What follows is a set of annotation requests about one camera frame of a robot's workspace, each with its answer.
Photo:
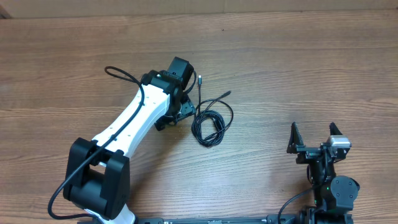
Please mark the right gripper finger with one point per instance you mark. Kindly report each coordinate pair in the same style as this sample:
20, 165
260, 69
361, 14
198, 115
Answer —
334, 129
295, 144

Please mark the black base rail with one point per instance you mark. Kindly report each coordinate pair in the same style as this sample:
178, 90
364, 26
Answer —
270, 219

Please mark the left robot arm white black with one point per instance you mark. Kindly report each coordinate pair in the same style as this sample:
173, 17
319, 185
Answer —
98, 172

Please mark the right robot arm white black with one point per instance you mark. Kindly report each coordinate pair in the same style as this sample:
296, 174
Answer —
334, 195

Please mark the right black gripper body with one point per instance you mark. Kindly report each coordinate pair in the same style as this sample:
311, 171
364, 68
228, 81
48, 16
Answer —
308, 154

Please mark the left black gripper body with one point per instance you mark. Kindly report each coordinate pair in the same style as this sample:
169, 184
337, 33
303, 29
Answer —
186, 108

